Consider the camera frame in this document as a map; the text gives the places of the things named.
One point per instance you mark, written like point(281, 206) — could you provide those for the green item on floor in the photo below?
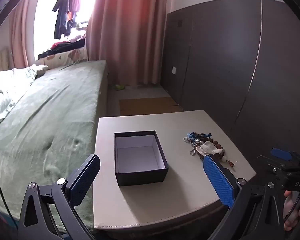
point(119, 87)

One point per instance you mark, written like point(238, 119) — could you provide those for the dark grey wardrobe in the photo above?
point(238, 60)

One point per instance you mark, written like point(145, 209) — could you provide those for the floral green quilt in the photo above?
point(14, 84)

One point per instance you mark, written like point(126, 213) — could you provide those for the black jewelry box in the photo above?
point(139, 158)

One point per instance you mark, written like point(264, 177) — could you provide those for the floral pillow by window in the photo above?
point(64, 59)

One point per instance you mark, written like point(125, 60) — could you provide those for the cardboard sheet on floor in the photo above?
point(148, 106)

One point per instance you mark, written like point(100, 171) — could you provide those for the hanging dark clothes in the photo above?
point(66, 16)

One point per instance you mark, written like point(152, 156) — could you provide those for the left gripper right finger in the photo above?
point(222, 180)

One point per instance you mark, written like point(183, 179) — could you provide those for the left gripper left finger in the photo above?
point(81, 180)

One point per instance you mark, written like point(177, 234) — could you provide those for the white wall outlet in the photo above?
point(174, 69)

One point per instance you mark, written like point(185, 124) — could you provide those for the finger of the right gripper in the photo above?
point(287, 156)

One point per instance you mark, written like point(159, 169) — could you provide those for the right hand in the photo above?
point(292, 221)

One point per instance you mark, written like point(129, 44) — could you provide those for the pink curtain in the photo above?
point(129, 36)
point(22, 33)

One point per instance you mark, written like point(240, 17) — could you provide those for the pink curtain right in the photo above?
point(129, 36)

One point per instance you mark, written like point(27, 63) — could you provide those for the pink curtain left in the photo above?
point(22, 33)

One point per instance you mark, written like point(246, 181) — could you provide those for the green bed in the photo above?
point(51, 130)

